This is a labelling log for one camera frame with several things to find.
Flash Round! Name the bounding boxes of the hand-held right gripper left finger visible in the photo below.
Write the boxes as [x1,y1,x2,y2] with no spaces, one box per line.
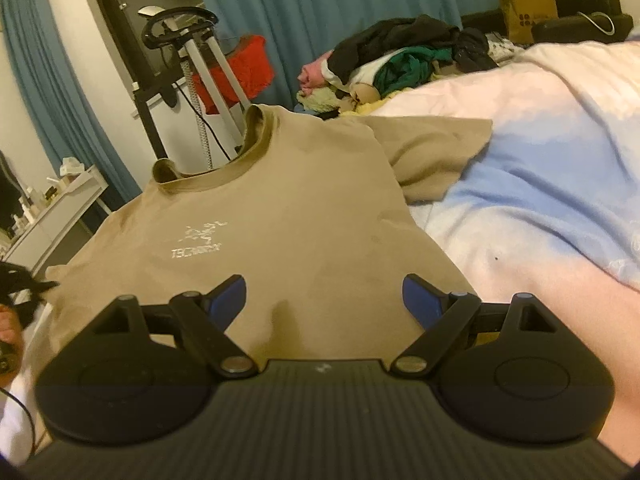
[92,274,259,380]

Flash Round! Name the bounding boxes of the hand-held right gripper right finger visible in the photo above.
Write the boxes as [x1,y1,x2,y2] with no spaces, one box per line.
[390,273,563,379]

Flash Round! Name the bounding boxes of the tan t-shirt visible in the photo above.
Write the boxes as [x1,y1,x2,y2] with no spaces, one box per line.
[44,104,495,368]

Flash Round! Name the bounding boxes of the person's left hand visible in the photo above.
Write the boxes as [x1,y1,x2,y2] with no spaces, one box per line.
[0,305,25,376]

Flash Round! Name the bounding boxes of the white side table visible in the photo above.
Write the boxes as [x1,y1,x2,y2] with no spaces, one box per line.
[0,164,110,272]

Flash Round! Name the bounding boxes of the pastel duvet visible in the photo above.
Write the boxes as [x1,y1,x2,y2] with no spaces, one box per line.
[370,40,640,466]

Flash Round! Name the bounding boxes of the white appliance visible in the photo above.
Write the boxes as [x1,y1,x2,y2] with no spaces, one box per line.
[132,82,251,162]

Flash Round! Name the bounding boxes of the blue curtain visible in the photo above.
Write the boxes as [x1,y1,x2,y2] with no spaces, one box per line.
[187,0,539,111]
[0,0,144,231]

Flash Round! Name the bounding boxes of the pale yellow cloth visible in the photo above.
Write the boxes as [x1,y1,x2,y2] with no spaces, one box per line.
[296,85,352,117]

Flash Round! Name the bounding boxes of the garment steamer stand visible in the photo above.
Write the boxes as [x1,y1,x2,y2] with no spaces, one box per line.
[141,6,252,171]

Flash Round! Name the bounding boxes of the green garment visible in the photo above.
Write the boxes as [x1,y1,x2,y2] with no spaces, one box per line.
[374,47,437,97]

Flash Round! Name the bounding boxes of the red cloth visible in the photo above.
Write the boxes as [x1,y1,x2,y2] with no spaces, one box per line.
[192,35,276,103]

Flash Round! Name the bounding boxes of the white cloth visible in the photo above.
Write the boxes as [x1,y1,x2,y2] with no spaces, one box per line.
[322,55,382,92]

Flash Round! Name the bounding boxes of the pink cloth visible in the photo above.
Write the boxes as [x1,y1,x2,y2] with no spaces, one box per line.
[298,50,334,94]

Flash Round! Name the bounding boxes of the black garment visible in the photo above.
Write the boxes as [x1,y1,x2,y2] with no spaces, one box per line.
[330,14,499,86]

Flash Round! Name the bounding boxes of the black sofa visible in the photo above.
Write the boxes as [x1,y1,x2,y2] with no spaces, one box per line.
[460,0,634,45]

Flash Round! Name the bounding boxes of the black cable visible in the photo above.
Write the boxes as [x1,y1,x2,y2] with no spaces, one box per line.
[0,387,39,461]

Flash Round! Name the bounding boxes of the white cord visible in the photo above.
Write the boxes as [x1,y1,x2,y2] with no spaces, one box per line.
[577,10,617,37]

